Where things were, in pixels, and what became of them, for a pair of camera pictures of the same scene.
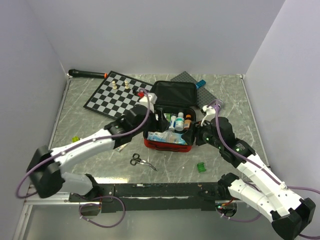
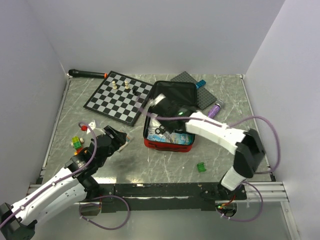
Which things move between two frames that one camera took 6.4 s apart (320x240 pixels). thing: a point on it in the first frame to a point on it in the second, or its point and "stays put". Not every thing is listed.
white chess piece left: [114, 86] stays put
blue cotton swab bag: [173, 137] stays put
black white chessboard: [116, 95] stays put
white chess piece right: [126, 86] stays put
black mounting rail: [117, 197] stays put
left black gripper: [162, 122] to [118, 140]
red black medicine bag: [178, 99] stays put
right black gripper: [196, 130] to [166, 123]
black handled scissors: [136, 159] to [161, 130]
